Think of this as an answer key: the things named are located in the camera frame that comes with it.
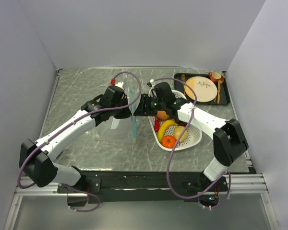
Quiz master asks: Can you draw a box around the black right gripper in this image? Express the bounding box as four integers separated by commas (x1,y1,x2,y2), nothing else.
133,93,166,117

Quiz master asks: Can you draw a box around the clear zip top bag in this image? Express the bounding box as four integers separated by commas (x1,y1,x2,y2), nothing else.
96,74,139,144

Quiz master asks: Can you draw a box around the white perforated plastic basket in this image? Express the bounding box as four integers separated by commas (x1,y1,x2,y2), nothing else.
148,117,202,151

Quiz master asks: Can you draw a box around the red grape bunch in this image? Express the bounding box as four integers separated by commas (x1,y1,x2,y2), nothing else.
176,120,187,127

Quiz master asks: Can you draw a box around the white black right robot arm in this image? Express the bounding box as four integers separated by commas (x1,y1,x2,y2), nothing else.
133,82,249,191

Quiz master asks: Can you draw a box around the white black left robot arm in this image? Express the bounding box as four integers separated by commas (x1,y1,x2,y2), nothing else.
19,82,132,193

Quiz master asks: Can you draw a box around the orange peach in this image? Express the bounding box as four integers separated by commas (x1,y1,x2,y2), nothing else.
156,111,169,120

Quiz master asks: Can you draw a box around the red chili pepper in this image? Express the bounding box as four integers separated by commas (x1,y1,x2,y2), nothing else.
154,115,160,133

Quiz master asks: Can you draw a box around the yellow banana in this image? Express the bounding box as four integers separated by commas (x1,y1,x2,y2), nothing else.
157,120,178,142

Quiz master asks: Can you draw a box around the yellow pear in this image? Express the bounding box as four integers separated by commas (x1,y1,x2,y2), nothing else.
173,126,188,142

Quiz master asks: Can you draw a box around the small orange pumpkin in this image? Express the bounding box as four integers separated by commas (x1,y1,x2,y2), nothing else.
161,135,176,149

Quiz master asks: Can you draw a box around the beige plate with branch pattern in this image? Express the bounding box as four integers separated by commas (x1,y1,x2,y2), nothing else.
186,76,218,103

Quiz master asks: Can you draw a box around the small orange cup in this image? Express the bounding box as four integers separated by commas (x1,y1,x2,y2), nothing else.
208,71,223,83

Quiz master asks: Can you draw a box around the wooden knife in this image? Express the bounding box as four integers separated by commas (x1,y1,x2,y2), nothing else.
217,80,223,104

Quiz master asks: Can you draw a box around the black rectangular tray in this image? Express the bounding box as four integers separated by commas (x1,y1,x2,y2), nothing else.
174,73,230,105

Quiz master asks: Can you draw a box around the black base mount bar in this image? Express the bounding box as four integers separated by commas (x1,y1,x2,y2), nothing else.
57,171,229,207

